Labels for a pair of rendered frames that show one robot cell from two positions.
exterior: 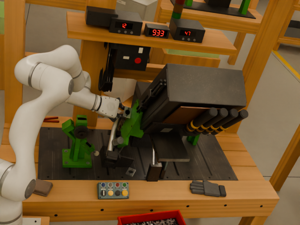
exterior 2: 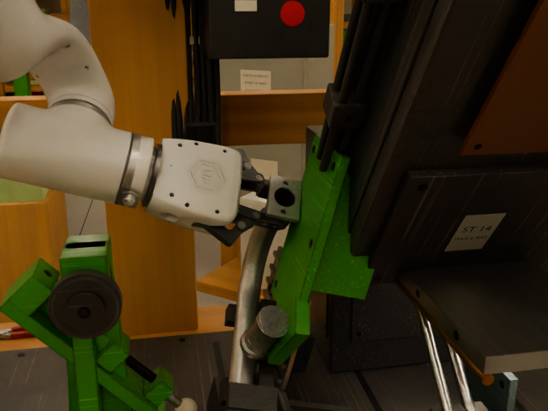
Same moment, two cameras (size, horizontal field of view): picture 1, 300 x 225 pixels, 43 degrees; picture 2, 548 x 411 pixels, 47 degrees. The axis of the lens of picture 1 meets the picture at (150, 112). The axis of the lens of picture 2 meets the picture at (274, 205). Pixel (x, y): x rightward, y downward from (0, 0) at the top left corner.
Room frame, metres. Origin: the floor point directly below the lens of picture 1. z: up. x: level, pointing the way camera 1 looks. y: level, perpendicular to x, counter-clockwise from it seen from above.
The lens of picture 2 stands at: (0.88, 0.01, 1.42)
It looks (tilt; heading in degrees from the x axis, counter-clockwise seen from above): 18 degrees down; 9
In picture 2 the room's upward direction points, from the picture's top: straight up
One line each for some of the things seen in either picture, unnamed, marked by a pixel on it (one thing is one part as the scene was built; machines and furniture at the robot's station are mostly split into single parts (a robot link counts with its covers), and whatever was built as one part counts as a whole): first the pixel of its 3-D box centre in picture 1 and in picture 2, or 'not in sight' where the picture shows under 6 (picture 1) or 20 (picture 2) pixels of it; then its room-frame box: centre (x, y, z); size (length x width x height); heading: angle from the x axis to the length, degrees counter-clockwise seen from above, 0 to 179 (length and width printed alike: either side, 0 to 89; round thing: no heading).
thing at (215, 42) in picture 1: (152, 34); not in sight; (1.92, 0.09, 1.52); 0.90 x 0.25 x 0.04; 110
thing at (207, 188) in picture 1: (207, 187); not in sight; (1.52, -0.40, 0.91); 0.20 x 0.11 x 0.03; 99
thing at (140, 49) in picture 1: (131, 52); (263, 2); (1.83, 0.18, 1.42); 0.17 x 0.12 x 0.15; 110
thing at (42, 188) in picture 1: (39, 186); not in sight; (1.23, 0.42, 0.91); 0.10 x 0.08 x 0.03; 88
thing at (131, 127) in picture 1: (137, 121); (333, 229); (1.59, 0.05, 1.17); 0.13 x 0.12 x 0.20; 110
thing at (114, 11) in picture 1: (101, 16); not in sight; (1.78, 0.35, 1.59); 0.15 x 0.07 x 0.07; 110
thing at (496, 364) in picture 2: (164, 135); (465, 276); (1.61, -0.11, 1.11); 0.39 x 0.16 x 0.03; 20
